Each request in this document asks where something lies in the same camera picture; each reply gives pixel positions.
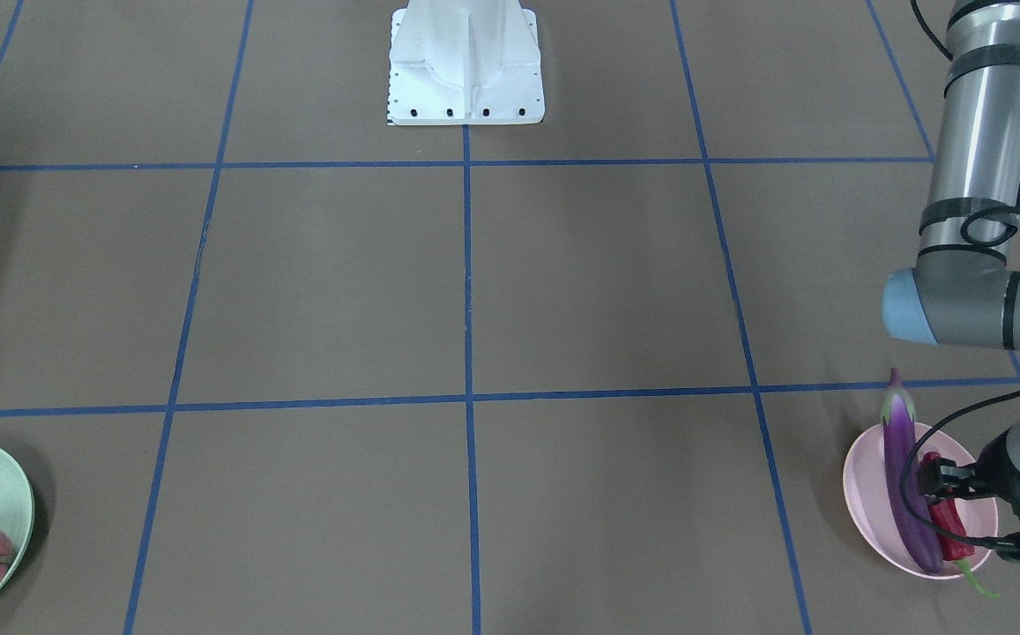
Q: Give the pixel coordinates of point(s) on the purple eggplant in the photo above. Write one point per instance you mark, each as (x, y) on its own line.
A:
(908, 509)

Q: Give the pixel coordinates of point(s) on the pink plate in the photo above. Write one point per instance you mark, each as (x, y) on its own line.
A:
(867, 500)

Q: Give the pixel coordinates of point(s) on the white camera stand base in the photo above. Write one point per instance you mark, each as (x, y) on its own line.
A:
(455, 63)

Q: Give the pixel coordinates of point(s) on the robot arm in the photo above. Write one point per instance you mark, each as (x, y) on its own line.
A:
(960, 290)

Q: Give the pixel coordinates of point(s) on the red chili pepper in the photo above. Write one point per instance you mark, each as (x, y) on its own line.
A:
(944, 515)

